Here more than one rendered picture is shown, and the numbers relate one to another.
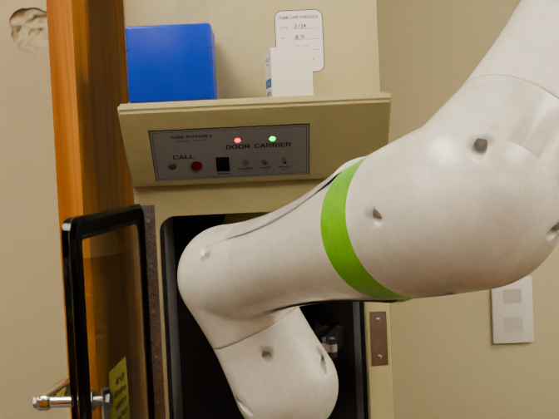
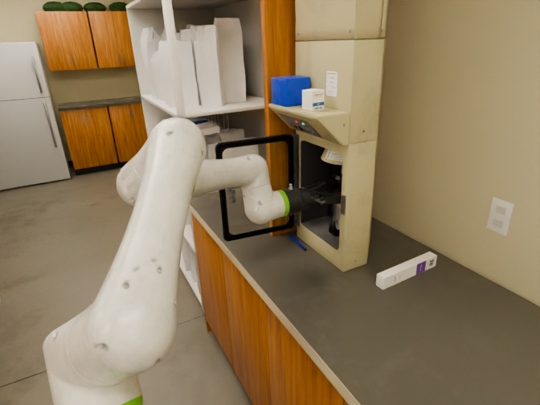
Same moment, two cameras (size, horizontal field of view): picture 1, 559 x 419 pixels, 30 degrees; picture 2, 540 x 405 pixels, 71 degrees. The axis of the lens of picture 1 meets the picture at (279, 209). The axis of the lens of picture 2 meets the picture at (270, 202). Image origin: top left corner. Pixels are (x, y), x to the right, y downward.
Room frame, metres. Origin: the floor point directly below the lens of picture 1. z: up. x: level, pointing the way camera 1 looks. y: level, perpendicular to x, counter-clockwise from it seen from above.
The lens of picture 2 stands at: (0.61, -1.05, 1.72)
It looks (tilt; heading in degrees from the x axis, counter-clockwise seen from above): 23 degrees down; 64
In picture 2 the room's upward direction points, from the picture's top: 2 degrees counter-clockwise
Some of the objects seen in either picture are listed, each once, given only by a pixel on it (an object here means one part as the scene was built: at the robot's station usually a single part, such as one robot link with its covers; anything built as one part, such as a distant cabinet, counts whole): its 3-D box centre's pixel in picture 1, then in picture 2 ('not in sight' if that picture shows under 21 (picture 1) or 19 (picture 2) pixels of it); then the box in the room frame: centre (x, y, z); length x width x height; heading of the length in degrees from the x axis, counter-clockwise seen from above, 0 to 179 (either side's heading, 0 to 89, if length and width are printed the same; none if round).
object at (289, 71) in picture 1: (289, 73); (312, 100); (1.28, -0.02, 1.54); 0.05 x 0.05 x 0.06; 8
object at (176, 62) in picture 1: (173, 66); (290, 90); (1.27, 0.12, 1.56); 0.10 x 0.10 x 0.09; 1
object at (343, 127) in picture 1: (256, 140); (305, 122); (1.28, 0.02, 1.46); 0.32 x 0.12 x 0.10; 91
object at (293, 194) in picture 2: not in sight; (290, 200); (1.20, 0.00, 1.20); 0.09 x 0.06 x 0.12; 91
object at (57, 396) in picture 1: (70, 393); not in sight; (1.09, 0.23, 1.20); 0.10 x 0.05 x 0.03; 174
